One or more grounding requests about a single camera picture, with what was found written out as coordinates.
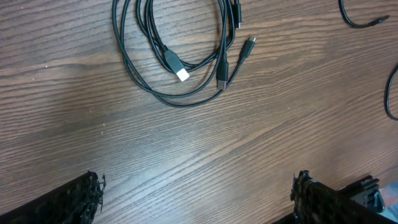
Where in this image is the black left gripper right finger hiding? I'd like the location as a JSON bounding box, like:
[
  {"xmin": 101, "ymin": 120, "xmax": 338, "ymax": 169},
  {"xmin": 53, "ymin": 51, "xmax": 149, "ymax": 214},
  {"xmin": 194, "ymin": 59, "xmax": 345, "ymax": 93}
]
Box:
[{"xmin": 289, "ymin": 169, "xmax": 398, "ymax": 224}]

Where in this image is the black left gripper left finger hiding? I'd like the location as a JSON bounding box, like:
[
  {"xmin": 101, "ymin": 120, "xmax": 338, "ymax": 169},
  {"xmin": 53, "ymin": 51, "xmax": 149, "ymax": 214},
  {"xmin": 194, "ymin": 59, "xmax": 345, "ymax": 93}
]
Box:
[{"xmin": 1, "ymin": 171, "xmax": 106, "ymax": 224}]

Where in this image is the thin black cable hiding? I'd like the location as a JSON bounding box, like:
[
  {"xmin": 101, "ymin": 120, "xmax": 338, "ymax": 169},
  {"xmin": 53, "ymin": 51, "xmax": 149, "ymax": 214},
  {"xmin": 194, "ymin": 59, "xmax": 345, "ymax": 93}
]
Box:
[{"xmin": 338, "ymin": 0, "xmax": 398, "ymax": 121}]

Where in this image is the black USB-A cable white plug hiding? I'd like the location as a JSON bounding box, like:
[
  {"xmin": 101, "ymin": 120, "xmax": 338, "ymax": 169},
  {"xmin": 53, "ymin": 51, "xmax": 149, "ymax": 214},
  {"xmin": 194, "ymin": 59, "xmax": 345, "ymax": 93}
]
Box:
[{"xmin": 135, "ymin": 0, "xmax": 243, "ymax": 83}]

